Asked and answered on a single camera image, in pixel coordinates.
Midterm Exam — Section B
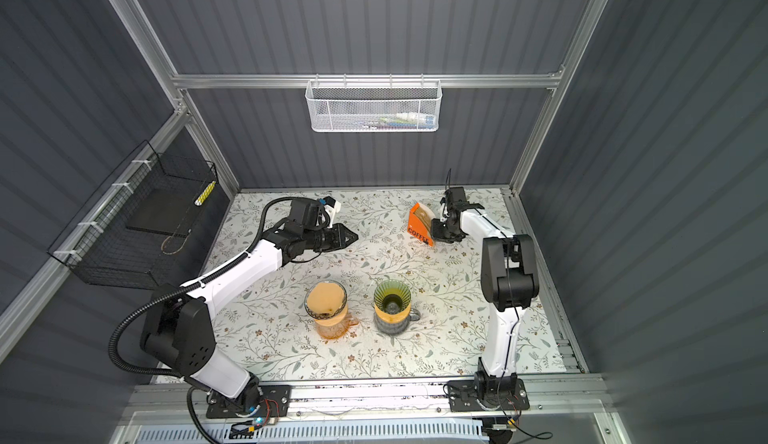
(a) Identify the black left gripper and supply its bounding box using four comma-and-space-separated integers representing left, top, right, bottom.
302, 223, 358, 252

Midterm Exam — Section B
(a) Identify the grey glass dripper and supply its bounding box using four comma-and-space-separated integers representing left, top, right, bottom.
304, 281, 348, 325

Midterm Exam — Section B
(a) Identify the green glass dripper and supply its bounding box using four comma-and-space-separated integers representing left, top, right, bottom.
374, 280, 412, 315

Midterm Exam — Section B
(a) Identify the orange glass carafe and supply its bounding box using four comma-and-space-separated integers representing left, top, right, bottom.
315, 313, 359, 340

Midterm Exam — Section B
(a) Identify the grey glass carafe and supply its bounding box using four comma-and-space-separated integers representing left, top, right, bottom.
374, 309, 421, 336

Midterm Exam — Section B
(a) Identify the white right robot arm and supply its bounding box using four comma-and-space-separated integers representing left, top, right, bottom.
430, 187, 539, 381

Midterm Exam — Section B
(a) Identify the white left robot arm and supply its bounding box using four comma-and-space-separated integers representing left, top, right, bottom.
140, 196, 358, 399

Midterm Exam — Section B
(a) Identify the orange coffee filter box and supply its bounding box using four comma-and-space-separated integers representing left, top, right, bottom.
407, 202, 436, 247

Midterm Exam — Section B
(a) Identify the yellow marker pen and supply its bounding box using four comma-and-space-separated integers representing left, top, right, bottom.
194, 180, 217, 207

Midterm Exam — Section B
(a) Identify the black flat pad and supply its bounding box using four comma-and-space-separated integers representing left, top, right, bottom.
126, 189, 202, 237

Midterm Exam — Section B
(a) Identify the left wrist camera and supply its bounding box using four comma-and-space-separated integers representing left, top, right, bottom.
318, 196, 341, 222

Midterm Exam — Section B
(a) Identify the black corrugated cable conduit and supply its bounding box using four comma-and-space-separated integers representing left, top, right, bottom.
107, 196, 307, 444

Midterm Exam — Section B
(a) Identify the white wire basket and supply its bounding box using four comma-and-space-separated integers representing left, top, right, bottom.
305, 81, 443, 133

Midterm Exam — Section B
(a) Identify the black wire basket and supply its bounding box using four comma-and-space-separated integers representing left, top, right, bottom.
48, 141, 218, 290

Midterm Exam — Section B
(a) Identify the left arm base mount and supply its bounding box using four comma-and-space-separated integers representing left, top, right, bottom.
205, 378, 293, 419

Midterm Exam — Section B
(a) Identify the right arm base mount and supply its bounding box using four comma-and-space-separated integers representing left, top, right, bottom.
443, 374, 530, 413

